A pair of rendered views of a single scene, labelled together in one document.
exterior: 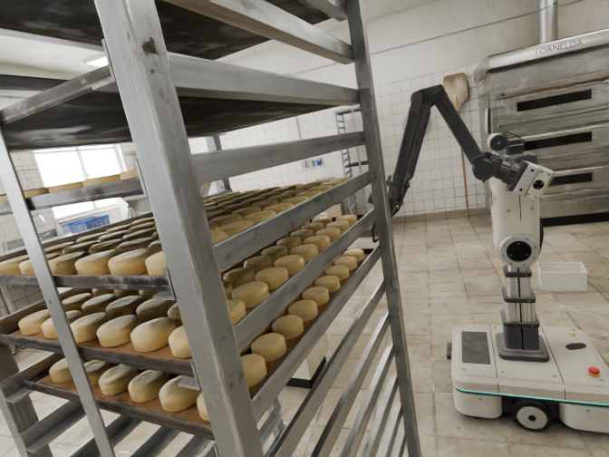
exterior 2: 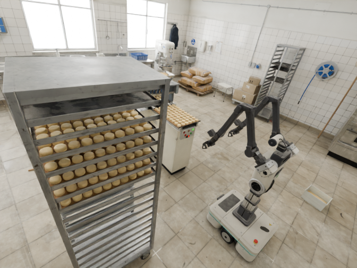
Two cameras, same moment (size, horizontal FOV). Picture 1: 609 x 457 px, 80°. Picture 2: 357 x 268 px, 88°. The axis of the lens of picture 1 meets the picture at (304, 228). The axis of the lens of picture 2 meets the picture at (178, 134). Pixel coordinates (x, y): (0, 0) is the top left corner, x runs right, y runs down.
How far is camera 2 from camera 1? 0.92 m
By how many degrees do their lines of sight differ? 28
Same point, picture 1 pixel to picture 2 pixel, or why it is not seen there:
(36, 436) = not seen: hidden behind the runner
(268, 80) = (91, 147)
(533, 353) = (243, 220)
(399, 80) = (334, 36)
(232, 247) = (65, 184)
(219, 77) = (67, 153)
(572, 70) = not seen: outside the picture
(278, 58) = not seen: outside the picture
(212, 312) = (48, 199)
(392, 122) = (312, 62)
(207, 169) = (58, 172)
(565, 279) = (314, 200)
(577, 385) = (245, 241)
